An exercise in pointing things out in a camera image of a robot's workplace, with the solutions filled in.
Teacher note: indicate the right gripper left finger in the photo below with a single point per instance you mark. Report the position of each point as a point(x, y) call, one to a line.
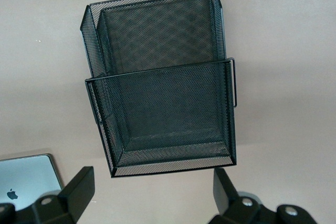
point(76, 190)

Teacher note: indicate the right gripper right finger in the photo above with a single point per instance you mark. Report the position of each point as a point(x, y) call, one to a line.
point(225, 195)

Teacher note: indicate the silver laptop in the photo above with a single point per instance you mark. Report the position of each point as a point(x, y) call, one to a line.
point(26, 176)

